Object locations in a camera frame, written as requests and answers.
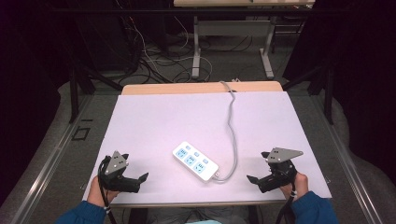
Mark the person's left hand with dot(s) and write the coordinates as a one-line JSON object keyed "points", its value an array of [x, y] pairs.
{"points": [[97, 193]]}

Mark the wooden table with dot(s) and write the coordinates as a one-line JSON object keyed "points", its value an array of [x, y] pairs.
{"points": [[186, 87]]}

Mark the white power strip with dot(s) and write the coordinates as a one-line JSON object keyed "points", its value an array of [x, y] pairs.
{"points": [[195, 161]]}

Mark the metal floor rail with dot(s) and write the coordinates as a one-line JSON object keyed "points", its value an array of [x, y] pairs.
{"points": [[46, 168], [348, 161]]}

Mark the white metal frame desk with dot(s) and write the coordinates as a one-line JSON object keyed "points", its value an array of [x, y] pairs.
{"points": [[233, 28]]}

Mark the white table mat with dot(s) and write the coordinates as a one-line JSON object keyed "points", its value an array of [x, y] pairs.
{"points": [[174, 121]]}

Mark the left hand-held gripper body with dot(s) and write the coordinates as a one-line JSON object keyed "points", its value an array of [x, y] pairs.
{"points": [[115, 165]]}

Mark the person's right hand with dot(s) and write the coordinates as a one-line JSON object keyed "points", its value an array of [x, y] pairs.
{"points": [[297, 186]]}

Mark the person's legs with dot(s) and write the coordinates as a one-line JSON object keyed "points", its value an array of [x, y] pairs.
{"points": [[199, 215]]}

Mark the black metal stand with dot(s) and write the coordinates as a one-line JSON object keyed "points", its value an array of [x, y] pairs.
{"points": [[74, 90], [327, 93]]}

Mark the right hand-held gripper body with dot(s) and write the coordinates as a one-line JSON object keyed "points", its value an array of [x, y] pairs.
{"points": [[280, 169]]}

